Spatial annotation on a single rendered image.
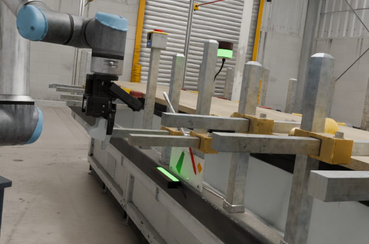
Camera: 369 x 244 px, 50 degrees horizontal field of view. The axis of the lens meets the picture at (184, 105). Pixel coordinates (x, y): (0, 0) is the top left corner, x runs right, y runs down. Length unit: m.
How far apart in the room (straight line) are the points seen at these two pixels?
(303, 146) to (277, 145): 0.06
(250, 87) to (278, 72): 10.07
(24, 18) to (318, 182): 0.87
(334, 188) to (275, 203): 0.81
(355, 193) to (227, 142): 0.25
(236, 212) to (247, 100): 0.31
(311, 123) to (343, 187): 0.36
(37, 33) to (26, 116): 0.52
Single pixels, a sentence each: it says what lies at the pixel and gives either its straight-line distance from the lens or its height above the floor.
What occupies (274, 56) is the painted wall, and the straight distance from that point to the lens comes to 11.01.
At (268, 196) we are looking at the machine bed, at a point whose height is 0.70.
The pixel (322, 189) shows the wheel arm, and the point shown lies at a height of 0.94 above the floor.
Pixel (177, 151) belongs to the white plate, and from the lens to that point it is 1.40.
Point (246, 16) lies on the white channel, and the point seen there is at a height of 1.51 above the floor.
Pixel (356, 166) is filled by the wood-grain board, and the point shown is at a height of 0.88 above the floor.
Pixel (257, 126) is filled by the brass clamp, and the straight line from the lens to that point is 0.99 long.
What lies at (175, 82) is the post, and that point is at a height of 1.02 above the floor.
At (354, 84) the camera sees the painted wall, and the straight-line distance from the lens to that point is 10.35.
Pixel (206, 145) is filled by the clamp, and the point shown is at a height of 0.85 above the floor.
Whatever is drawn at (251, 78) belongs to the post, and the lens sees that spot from 1.05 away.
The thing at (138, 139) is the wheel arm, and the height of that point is 0.85.
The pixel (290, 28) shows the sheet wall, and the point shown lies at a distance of 11.37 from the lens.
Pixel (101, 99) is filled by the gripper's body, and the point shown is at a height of 0.96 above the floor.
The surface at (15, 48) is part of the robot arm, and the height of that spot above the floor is 1.07.
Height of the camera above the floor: 1.06
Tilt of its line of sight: 5 degrees down
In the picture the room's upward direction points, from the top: 7 degrees clockwise
